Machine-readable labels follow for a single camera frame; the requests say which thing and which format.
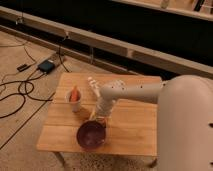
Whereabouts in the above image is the black power adapter box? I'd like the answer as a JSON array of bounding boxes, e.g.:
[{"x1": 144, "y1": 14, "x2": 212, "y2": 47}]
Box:
[{"x1": 38, "y1": 60, "x2": 55, "y2": 73}]

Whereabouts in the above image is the white plastic bottle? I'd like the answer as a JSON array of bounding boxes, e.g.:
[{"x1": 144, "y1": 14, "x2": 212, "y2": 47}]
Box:
[{"x1": 88, "y1": 77, "x2": 100, "y2": 97}]

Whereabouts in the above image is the metal table leg left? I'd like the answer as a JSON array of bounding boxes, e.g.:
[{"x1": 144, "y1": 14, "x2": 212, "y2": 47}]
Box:
[{"x1": 53, "y1": 152, "x2": 66, "y2": 166}]

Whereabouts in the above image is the white paper cup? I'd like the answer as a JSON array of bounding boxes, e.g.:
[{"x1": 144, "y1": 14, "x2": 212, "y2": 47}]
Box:
[{"x1": 65, "y1": 91, "x2": 81, "y2": 112}]

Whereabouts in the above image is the small black device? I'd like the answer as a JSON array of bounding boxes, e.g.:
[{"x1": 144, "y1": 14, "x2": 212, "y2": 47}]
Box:
[{"x1": 17, "y1": 64, "x2": 29, "y2": 72}]

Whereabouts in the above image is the purple bowl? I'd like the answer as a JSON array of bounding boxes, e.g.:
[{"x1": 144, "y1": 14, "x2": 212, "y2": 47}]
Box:
[{"x1": 76, "y1": 121, "x2": 106, "y2": 150}]

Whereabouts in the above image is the metal table leg right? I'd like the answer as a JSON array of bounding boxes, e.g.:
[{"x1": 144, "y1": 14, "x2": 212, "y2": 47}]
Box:
[{"x1": 149, "y1": 159, "x2": 157, "y2": 168}]

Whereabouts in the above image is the orange carrot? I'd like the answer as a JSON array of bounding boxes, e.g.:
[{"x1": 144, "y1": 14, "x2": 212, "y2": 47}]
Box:
[{"x1": 70, "y1": 87, "x2": 78, "y2": 102}]

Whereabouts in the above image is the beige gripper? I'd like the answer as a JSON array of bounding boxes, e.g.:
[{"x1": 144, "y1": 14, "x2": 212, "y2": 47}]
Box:
[{"x1": 89, "y1": 99, "x2": 115, "y2": 120}]

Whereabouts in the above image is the black floor cable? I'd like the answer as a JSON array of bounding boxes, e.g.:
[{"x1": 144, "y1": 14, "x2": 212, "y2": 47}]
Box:
[{"x1": 0, "y1": 39, "x2": 56, "y2": 120}]

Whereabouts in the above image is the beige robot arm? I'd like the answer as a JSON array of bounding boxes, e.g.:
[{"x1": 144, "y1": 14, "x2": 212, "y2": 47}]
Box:
[{"x1": 88, "y1": 75, "x2": 213, "y2": 171}]

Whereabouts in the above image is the wooden folding table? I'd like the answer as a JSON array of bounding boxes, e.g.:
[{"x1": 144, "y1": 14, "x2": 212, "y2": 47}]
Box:
[{"x1": 37, "y1": 73, "x2": 161, "y2": 156}]

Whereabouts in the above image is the metal table leg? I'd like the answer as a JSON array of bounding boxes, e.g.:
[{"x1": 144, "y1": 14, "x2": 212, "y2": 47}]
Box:
[
  {"x1": 53, "y1": 152, "x2": 66, "y2": 166},
  {"x1": 149, "y1": 159, "x2": 157, "y2": 168}
]

